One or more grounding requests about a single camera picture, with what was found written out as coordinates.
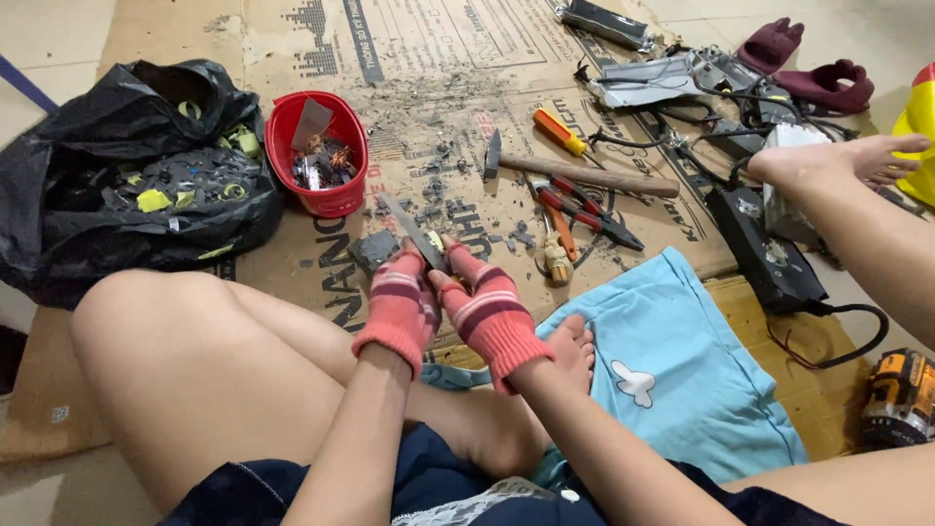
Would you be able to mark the black silver foil casing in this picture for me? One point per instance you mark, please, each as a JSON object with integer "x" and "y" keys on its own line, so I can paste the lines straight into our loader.
{"x": 606, "y": 22}

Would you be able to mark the person's left leg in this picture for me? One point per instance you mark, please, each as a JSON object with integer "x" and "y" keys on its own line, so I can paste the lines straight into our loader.
{"x": 219, "y": 380}

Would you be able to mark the black plastic bag of scraps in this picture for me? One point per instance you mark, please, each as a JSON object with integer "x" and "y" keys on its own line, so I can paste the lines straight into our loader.
{"x": 131, "y": 182}

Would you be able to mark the light blue cloth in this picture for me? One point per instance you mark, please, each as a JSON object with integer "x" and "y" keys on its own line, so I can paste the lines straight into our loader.
{"x": 679, "y": 365}

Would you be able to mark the person's leg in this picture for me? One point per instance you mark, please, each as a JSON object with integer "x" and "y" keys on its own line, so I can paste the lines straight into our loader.
{"x": 219, "y": 380}
{"x": 869, "y": 234}

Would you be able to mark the maroon slipper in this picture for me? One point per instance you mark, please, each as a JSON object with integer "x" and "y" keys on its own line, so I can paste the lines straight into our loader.
{"x": 771, "y": 45}
{"x": 829, "y": 88}

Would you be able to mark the large printed cardboard sheet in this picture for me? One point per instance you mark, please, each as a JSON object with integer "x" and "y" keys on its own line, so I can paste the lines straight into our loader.
{"x": 453, "y": 80}

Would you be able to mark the black broken plastic chunk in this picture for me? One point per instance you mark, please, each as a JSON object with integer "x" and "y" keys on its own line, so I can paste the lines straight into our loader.
{"x": 372, "y": 250}

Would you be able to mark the small yellow electronic part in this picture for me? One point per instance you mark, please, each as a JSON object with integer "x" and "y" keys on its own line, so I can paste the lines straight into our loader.
{"x": 436, "y": 239}

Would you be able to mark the person's right hand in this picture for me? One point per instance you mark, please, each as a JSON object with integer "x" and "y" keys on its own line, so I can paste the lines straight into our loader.
{"x": 493, "y": 321}

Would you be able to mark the person's right leg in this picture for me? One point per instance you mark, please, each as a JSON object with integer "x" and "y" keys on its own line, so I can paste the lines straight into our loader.
{"x": 869, "y": 234}

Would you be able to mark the grey metal casing with parts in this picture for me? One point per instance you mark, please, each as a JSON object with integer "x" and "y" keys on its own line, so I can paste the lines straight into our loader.
{"x": 738, "y": 77}

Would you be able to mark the person's navy shorts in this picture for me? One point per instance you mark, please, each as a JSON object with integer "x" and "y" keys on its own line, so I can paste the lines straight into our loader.
{"x": 438, "y": 482}

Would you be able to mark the bent silver metal casing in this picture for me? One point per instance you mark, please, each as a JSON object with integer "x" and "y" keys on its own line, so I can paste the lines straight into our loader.
{"x": 646, "y": 82}

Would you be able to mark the person's left fingers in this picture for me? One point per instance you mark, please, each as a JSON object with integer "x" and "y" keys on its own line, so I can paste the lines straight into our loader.
{"x": 409, "y": 267}

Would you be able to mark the black power adapter box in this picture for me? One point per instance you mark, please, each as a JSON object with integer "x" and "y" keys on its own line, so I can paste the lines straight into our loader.
{"x": 763, "y": 252}

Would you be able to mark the person's left hand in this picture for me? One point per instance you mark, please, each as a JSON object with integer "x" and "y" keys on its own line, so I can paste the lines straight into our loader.
{"x": 398, "y": 314}

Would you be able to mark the red plastic basket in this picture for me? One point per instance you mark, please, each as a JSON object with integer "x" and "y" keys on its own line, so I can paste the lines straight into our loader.
{"x": 321, "y": 193}

